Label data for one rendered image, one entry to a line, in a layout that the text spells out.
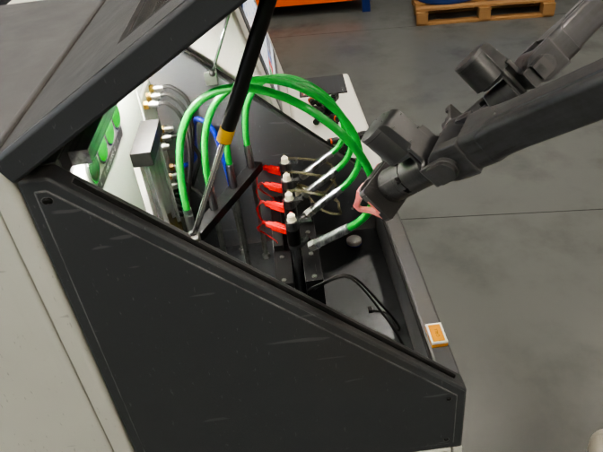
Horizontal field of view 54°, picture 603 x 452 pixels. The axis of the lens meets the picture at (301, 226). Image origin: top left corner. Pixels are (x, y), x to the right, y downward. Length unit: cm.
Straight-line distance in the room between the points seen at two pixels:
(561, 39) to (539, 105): 41
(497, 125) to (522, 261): 213
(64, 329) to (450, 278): 206
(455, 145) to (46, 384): 70
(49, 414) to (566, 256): 236
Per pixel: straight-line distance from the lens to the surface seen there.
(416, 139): 86
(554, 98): 73
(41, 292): 89
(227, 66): 143
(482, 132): 78
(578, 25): 116
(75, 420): 108
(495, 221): 310
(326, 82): 213
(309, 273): 125
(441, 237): 297
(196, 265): 82
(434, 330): 115
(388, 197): 95
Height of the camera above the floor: 179
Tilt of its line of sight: 35 degrees down
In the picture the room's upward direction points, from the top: 7 degrees counter-clockwise
